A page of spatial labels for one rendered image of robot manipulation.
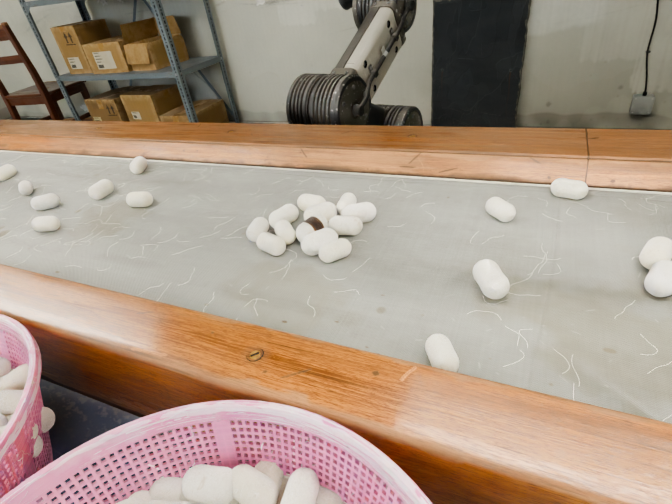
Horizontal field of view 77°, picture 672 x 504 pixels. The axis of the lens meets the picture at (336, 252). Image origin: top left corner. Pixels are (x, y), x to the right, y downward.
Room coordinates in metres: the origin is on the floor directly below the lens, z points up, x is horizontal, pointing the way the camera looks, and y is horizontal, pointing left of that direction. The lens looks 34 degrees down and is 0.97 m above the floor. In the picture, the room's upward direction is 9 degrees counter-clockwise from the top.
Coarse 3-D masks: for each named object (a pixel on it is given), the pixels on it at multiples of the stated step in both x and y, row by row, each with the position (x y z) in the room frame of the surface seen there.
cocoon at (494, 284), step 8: (480, 264) 0.26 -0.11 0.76; (488, 264) 0.26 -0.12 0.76; (496, 264) 0.26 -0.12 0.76; (480, 272) 0.26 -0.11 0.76; (488, 272) 0.25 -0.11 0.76; (496, 272) 0.25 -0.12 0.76; (480, 280) 0.25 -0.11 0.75; (488, 280) 0.24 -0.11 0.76; (496, 280) 0.24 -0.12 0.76; (504, 280) 0.24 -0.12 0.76; (488, 288) 0.24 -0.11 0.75; (496, 288) 0.24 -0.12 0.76; (504, 288) 0.24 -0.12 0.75; (488, 296) 0.24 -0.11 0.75; (496, 296) 0.24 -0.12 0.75
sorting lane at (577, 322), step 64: (0, 192) 0.65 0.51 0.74; (64, 192) 0.61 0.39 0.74; (128, 192) 0.57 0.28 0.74; (192, 192) 0.53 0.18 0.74; (256, 192) 0.50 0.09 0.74; (320, 192) 0.48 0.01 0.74; (384, 192) 0.45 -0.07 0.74; (448, 192) 0.43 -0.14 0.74; (512, 192) 0.40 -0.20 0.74; (640, 192) 0.36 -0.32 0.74; (0, 256) 0.44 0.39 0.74; (64, 256) 0.41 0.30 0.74; (128, 256) 0.39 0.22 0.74; (192, 256) 0.37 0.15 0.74; (256, 256) 0.36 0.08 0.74; (384, 256) 0.32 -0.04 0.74; (448, 256) 0.31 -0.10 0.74; (512, 256) 0.29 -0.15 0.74; (576, 256) 0.28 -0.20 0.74; (256, 320) 0.26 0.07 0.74; (320, 320) 0.25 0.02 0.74; (384, 320) 0.24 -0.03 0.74; (448, 320) 0.23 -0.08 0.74; (512, 320) 0.22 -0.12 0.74; (576, 320) 0.21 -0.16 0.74; (640, 320) 0.20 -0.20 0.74; (512, 384) 0.17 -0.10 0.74; (576, 384) 0.16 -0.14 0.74; (640, 384) 0.15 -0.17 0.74
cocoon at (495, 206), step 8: (488, 200) 0.37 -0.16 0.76; (496, 200) 0.36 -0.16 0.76; (504, 200) 0.36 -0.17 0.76; (488, 208) 0.36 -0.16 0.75; (496, 208) 0.35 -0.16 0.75; (504, 208) 0.35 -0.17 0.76; (512, 208) 0.35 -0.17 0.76; (496, 216) 0.35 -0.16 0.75; (504, 216) 0.34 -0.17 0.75; (512, 216) 0.34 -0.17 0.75
